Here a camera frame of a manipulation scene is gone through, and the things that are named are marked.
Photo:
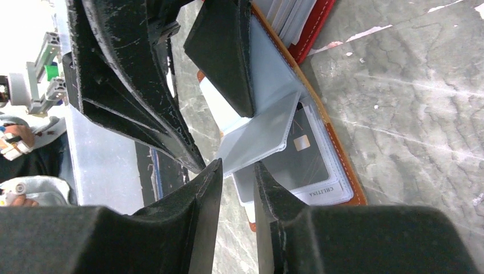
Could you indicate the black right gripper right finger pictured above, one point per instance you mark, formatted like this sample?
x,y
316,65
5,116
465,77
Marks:
x,y
294,237

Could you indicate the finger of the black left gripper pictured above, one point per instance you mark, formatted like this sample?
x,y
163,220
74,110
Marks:
x,y
219,44
120,82

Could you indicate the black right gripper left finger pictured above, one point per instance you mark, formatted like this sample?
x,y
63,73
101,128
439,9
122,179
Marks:
x,y
176,234

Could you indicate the brown leather card holder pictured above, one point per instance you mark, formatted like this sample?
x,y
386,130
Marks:
x,y
291,132

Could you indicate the person in background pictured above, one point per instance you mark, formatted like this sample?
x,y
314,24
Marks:
x,y
41,165

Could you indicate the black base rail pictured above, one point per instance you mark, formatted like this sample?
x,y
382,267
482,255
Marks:
x,y
159,174

